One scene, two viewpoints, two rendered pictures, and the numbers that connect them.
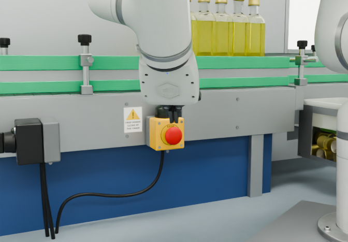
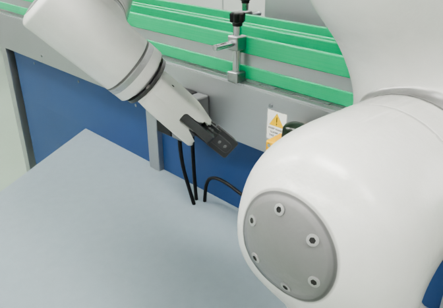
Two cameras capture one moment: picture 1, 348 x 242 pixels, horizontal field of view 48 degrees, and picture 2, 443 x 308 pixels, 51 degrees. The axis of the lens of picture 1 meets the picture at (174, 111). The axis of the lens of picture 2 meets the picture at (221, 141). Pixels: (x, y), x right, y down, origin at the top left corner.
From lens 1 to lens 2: 0.80 m
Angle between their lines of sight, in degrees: 67
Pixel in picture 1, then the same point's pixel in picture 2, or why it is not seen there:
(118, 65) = (273, 55)
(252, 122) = not seen: outside the picture
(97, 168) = (248, 161)
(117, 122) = (261, 123)
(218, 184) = not seen: hidden behind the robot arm
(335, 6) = (355, 71)
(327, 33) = not seen: hidden behind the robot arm
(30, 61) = (200, 33)
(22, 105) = (188, 76)
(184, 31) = (94, 68)
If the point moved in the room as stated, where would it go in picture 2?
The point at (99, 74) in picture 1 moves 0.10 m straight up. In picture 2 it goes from (256, 61) to (258, 6)
